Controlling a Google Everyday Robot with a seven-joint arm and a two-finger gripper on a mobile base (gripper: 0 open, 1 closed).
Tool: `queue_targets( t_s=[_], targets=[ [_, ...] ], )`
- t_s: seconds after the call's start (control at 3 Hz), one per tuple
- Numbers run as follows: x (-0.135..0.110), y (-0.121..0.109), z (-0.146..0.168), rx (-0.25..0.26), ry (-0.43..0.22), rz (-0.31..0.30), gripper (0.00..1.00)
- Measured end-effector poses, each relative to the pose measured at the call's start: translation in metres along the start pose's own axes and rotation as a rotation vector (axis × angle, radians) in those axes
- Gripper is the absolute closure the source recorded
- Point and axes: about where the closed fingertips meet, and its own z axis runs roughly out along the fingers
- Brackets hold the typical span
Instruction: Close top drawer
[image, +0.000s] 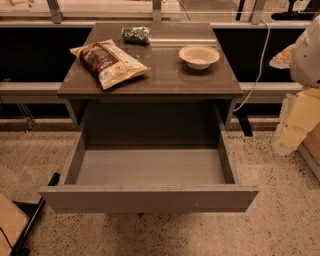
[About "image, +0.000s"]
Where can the grey drawer cabinet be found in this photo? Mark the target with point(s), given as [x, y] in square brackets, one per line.
[168, 76]

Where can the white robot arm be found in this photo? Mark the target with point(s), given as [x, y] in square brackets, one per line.
[303, 57]

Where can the white paper bowl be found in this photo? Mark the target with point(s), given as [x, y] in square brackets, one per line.
[199, 57]

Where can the cardboard box right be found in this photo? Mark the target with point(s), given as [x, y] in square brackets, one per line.
[310, 150]

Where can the black stand leg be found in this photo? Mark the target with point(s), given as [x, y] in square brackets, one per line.
[32, 211]

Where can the brown chip bag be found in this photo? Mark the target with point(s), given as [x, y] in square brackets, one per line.
[108, 63]

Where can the green snack bag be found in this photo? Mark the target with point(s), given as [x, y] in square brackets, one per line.
[136, 34]

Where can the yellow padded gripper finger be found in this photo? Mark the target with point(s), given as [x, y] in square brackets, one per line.
[299, 114]

